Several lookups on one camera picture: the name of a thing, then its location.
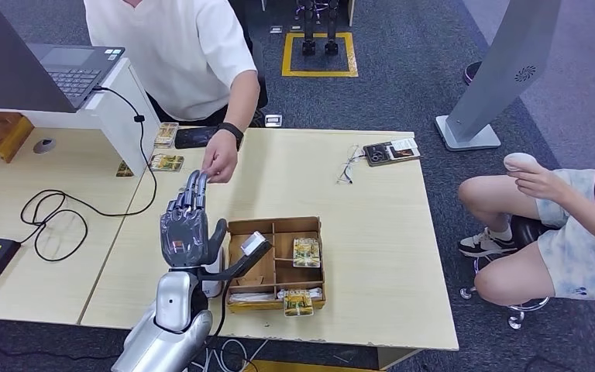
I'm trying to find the grey slanted kiosk stand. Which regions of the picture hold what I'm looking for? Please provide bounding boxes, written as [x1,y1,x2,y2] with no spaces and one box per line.
[435,0,566,153]

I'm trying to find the black wristwatch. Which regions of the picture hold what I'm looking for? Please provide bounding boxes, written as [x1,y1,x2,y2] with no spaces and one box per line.
[215,121,245,151]

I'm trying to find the black power cable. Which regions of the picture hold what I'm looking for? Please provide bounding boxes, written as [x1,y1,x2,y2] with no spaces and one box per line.
[20,84,159,263]

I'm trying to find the grey card reader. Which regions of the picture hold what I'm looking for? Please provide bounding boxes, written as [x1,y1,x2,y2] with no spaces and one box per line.
[202,246,225,299]

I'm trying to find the white desk riser shelf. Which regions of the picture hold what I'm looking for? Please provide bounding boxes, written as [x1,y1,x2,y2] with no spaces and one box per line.
[0,56,163,177]

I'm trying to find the dark shoe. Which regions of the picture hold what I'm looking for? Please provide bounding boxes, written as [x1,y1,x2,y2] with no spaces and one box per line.
[464,60,483,86]

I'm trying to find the chrome stool with black seat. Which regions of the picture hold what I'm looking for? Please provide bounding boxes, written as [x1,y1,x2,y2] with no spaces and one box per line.
[459,215,552,331]

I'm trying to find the clear eyeglasses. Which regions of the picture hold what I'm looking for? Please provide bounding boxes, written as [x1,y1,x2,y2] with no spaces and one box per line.
[335,144,366,186]

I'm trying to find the small round handheld device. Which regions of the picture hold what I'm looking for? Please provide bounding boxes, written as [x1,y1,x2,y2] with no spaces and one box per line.
[503,152,541,173]

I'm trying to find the orange wooden tray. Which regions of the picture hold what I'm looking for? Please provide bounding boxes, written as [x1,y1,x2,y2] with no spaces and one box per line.
[0,110,36,164]

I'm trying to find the person's left hand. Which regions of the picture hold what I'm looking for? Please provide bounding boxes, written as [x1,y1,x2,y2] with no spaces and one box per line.
[201,129,239,184]

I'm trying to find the white card bundle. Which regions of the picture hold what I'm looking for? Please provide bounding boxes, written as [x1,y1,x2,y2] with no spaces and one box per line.
[277,287,324,301]
[229,292,278,303]

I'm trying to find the wooden compartment box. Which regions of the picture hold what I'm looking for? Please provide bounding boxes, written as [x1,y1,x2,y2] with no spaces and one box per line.
[225,215,327,314]

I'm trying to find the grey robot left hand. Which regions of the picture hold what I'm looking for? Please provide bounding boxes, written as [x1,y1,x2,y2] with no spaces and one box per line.
[160,169,229,269]

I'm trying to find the black smartphone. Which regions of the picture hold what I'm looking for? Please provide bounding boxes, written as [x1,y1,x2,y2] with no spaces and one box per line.
[174,126,222,150]

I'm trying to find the person's hand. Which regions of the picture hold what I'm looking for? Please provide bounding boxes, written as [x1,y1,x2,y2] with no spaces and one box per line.
[505,159,571,204]

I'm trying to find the dark grey laptop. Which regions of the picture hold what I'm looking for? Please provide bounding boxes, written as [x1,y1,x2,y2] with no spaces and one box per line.
[0,0,126,113]

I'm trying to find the white cable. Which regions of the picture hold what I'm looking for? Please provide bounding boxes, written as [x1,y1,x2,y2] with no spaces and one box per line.
[189,337,270,372]

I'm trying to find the standing humanoid robot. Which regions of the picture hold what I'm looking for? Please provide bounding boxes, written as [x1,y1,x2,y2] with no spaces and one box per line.
[293,0,342,57]

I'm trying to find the white paper label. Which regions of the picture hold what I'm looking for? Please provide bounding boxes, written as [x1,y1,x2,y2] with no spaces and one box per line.
[391,137,419,153]

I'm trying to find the person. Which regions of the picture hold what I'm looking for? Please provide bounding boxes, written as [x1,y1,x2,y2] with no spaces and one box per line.
[456,130,595,304]
[82,0,270,184]

